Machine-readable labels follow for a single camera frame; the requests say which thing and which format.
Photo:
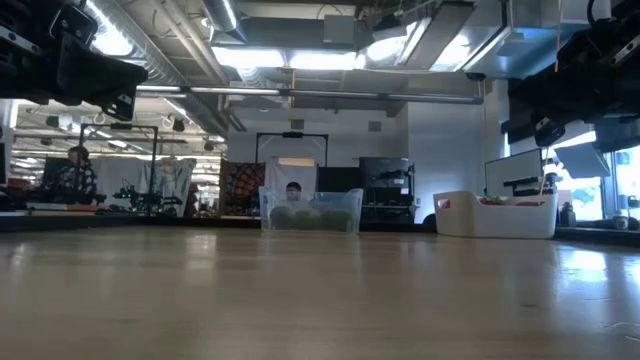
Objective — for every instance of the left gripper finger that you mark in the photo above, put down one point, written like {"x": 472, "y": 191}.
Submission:
{"x": 100, "y": 80}

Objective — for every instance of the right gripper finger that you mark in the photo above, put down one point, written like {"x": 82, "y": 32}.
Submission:
{"x": 550, "y": 92}

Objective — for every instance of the background black robot arm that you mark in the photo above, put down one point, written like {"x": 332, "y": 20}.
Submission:
{"x": 145, "y": 201}

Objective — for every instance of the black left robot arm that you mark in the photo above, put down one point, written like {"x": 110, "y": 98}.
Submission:
{"x": 119, "y": 107}

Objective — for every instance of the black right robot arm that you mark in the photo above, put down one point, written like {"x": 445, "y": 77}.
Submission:
{"x": 548, "y": 132}

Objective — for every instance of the long ceiling light strip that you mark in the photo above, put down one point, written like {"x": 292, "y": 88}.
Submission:
{"x": 112, "y": 42}

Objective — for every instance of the black window blind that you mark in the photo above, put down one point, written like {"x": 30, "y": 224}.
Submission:
{"x": 515, "y": 131}

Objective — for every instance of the dark tilted monitor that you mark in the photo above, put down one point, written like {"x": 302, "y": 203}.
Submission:
{"x": 582, "y": 161}

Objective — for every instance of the grey monitor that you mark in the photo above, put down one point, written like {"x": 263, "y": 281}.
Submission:
{"x": 512, "y": 172}

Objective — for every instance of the person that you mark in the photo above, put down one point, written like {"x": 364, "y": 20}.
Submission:
{"x": 80, "y": 172}
{"x": 294, "y": 190}

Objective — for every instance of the white cloth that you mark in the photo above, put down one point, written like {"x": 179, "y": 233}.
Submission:
{"x": 115, "y": 180}
{"x": 290, "y": 170}

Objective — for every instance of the black screen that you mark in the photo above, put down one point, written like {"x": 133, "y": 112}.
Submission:
{"x": 50, "y": 172}

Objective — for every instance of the dark small bottle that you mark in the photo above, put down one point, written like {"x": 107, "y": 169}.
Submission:
{"x": 567, "y": 215}

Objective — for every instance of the small dark jar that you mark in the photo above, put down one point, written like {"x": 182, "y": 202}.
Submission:
{"x": 620, "y": 221}

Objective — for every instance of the white plastic basket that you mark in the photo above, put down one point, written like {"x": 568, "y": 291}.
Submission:
{"x": 480, "y": 222}

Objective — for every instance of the ceiling light panel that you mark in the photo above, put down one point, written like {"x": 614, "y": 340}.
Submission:
{"x": 322, "y": 61}
{"x": 247, "y": 57}

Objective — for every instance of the dark red patterned cloth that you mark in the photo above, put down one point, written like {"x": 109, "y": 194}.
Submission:
{"x": 242, "y": 185}

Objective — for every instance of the black shelf cabinet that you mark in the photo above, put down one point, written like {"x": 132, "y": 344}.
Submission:
{"x": 387, "y": 180}

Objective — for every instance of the horizontal grey pipe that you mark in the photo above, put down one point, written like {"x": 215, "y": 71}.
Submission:
{"x": 340, "y": 94}

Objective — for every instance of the grey ceiling box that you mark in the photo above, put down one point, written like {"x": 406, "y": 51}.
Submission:
{"x": 339, "y": 30}

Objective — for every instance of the black panel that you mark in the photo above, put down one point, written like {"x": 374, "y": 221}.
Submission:
{"x": 340, "y": 179}

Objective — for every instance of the clear plastic bin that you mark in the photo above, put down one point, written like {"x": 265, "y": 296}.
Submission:
{"x": 350, "y": 207}

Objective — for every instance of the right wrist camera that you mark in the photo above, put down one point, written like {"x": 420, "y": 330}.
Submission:
{"x": 577, "y": 50}

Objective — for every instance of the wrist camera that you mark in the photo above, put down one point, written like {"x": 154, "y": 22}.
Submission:
{"x": 577, "y": 50}
{"x": 72, "y": 25}

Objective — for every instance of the pale blue rectangular duct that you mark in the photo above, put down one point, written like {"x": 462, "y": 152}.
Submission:
{"x": 530, "y": 50}

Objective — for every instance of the black stand frame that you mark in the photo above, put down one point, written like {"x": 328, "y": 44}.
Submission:
{"x": 121, "y": 126}
{"x": 292, "y": 134}

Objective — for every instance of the large silver air duct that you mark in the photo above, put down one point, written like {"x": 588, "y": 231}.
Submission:
{"x": 150, "y": 60}

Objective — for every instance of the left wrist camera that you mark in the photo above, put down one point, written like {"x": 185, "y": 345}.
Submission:
{"x": 72, "y": 25}

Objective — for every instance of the small silver air duct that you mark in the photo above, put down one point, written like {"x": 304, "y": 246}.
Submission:
{"x": 222, "y": 15}

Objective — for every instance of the black aluminium frame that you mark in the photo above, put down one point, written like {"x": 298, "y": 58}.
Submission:
{"x": 150, "y": 223}

